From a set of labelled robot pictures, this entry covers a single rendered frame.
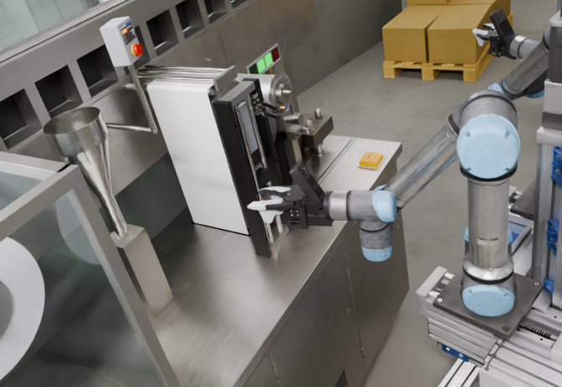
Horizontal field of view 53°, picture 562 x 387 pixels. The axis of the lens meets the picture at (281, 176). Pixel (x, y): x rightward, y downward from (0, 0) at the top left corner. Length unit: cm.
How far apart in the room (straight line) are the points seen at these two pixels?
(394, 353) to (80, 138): 173
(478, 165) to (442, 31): 355
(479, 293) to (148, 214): 112
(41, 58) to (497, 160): 118
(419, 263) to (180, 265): 150
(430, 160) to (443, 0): 392
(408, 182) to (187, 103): 69
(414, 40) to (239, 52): 270
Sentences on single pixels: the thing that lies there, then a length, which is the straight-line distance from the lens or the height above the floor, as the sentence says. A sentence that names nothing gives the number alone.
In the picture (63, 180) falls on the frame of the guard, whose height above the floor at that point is 159.
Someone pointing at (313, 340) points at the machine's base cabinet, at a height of 63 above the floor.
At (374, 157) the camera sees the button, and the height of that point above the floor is 92.
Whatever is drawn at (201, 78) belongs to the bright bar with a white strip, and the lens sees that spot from 167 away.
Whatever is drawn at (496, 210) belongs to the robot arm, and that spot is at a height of 124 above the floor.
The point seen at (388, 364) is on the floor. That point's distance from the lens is 259.
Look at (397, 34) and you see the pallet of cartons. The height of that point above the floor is 38.
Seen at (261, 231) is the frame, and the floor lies 101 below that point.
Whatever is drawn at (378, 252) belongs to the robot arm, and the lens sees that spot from 142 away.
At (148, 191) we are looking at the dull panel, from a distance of 197.
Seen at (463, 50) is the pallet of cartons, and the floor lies 26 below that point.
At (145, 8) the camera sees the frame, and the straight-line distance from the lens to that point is 193.
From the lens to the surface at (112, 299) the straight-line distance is 118.
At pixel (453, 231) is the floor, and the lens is 320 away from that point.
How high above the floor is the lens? 203
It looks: 32 degrees down
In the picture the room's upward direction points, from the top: 13 degrees counter-clockwise
